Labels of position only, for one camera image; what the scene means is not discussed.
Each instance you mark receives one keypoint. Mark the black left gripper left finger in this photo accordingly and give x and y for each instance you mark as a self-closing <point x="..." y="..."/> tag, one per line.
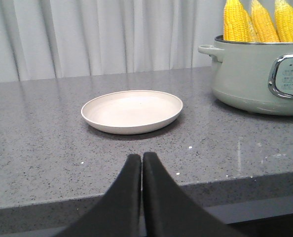
<point x="117" y="213"/>

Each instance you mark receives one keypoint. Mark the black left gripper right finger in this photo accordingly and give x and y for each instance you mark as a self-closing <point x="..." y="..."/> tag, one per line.
<point x="169" y="212"/>

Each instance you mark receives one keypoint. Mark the cream white plate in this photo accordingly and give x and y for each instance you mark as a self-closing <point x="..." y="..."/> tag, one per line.
<point x="132" y="112"/>

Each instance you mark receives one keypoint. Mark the yellow corn cob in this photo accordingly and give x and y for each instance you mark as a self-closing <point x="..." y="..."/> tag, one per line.
<point x="252" y="32"/>
<point x="284" y="20"/>
<point x="262" y="23"/>
<point x="235" y="22"/>

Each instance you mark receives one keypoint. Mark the green electric cooking pot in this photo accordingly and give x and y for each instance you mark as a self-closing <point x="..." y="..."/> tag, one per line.
<point x="253" y="76"/>

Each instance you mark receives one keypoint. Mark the grey white curtain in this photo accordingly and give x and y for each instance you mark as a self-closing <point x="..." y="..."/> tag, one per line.
<point x="47" y="39"/>

